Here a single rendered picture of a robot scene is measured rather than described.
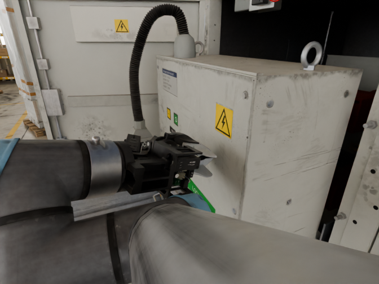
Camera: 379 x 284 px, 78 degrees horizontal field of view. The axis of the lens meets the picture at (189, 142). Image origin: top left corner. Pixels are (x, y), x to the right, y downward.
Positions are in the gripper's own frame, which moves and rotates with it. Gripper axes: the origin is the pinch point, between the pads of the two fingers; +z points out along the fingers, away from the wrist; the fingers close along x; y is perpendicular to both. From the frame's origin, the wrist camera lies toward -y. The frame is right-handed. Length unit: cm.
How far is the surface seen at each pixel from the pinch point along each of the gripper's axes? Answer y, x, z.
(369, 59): 0, 37, 81
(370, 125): 21.3, 12.5, 13.9
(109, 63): -59, 14, 2
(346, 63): -9, 35, 84
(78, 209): -47, -38, -8
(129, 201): -42, -35, 10
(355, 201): 22.5, -1.6, 18.2
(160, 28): -47, 30, 13
